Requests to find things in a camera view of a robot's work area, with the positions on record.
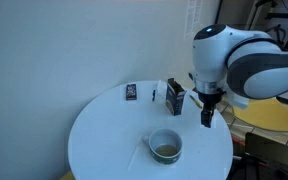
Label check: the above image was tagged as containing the yellow stick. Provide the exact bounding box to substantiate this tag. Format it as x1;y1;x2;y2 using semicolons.
188;94;204;110

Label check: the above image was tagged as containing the clear plastic cup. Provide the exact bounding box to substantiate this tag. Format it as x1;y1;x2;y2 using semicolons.
155;79;168;98

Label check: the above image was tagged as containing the white paper sheet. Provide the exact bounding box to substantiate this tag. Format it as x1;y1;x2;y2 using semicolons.
183;0;205;41

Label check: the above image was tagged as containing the yellow round table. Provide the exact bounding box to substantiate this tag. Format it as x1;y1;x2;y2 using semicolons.
232;97;288;132

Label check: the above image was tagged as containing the open dark blue carton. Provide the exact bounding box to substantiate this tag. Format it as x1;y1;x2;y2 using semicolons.
165;77;187;117

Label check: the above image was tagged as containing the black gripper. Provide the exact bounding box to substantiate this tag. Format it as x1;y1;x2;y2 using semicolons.
197;87;226;129

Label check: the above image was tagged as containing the black chair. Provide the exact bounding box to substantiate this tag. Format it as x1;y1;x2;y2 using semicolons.
228;132;288;180

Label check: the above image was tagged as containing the small dark card packet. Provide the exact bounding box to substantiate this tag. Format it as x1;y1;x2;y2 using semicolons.
125;83;138;101

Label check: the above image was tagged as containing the green floral mug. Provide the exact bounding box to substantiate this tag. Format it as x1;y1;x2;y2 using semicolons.
141;128;184;166

